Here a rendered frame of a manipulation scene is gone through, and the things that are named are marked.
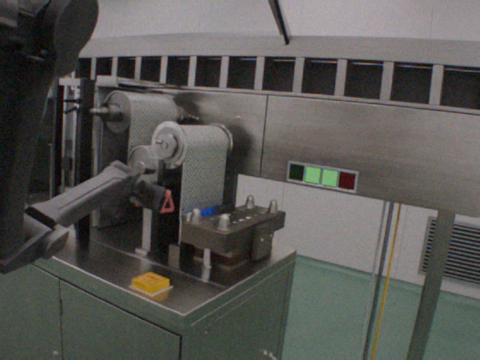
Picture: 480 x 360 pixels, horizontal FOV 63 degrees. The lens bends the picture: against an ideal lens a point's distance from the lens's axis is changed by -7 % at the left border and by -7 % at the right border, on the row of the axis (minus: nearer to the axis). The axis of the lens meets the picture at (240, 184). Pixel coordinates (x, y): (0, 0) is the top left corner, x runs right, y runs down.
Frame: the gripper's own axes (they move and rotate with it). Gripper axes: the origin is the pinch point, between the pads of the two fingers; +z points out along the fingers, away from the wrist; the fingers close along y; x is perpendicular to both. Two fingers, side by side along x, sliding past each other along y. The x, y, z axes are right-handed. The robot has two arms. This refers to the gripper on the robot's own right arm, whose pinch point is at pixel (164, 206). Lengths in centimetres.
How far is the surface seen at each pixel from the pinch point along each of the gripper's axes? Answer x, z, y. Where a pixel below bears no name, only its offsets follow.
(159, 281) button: -20.8, -5.5, 12.9
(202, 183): 13.6, 13.6, 0.2
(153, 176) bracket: 8.4, 0.1, -9.0
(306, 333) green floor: -20, 180, 3
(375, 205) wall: 103, 256, 6
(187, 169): 13.9, 3.2, 0.1
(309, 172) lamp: 30, 29, 29
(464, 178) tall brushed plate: 36, 26, 78
